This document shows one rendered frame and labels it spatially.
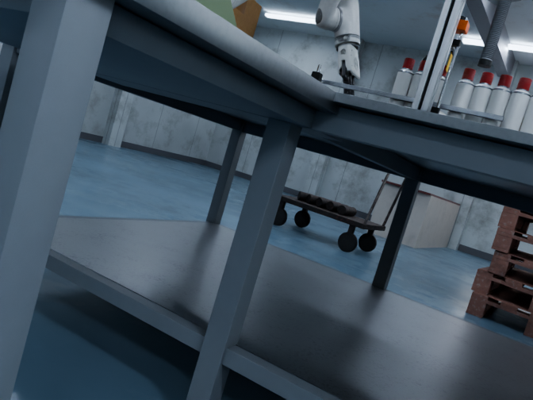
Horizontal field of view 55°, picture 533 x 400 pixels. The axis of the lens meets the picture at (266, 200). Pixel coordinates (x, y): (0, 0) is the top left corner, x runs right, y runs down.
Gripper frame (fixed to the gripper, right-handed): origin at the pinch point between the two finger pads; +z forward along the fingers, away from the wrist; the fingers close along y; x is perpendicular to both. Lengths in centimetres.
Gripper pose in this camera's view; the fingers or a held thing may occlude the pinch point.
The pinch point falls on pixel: (349, 92)
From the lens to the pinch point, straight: 177.5
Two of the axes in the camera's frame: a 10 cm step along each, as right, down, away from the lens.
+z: 0.2, 10.0, -0.7
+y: 4.6, 0.6, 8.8
